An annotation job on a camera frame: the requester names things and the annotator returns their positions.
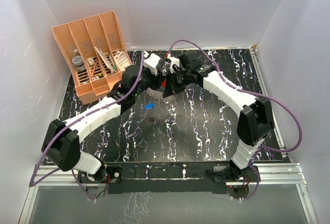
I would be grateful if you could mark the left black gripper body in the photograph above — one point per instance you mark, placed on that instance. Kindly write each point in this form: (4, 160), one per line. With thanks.
(149, 80)

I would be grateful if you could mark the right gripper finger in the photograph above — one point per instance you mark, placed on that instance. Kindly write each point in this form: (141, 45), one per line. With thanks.
(169, 87)
(174, 92)

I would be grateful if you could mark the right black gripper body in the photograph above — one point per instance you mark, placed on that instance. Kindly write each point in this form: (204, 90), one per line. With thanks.
(179, 80)

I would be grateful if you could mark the white and red keyring holder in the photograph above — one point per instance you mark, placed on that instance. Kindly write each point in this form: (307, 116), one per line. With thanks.
(162, 86)

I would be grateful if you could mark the blue key tag with key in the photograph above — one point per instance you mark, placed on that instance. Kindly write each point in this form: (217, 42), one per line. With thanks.
(149, 106)

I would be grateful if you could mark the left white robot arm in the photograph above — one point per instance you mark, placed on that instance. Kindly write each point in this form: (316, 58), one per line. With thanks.
(62, 142)

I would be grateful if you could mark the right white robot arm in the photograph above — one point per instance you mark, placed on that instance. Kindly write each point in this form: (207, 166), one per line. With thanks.
(255, 117)

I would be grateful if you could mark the white labelled packet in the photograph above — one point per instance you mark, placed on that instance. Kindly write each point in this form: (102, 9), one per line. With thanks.
(121, 60)

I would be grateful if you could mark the white envelope card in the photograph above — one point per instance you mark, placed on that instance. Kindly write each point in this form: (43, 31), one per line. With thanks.
(107, 62)

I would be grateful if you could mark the orange pencil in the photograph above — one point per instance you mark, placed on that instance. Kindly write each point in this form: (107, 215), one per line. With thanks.
(94, 68)

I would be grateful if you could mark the small white label box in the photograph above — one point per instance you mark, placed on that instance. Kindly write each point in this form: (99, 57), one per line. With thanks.
(91, 61)

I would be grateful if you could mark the orange plastic desk organizer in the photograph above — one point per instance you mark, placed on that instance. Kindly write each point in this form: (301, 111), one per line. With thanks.
(78, 38)

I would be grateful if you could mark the grey round tin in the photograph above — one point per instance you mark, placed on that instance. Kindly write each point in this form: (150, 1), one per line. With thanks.
(78, 63)

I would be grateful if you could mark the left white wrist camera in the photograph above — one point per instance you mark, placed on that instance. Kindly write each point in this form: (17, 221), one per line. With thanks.
(151, 62)

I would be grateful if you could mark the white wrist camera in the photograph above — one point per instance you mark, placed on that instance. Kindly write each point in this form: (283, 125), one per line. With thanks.
(171, 63)
(151, 62)

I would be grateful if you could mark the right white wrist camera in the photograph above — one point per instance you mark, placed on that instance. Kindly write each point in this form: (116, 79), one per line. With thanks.
(171, 63)

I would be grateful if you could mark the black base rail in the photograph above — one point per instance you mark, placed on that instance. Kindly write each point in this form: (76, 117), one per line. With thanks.
(163, 177)

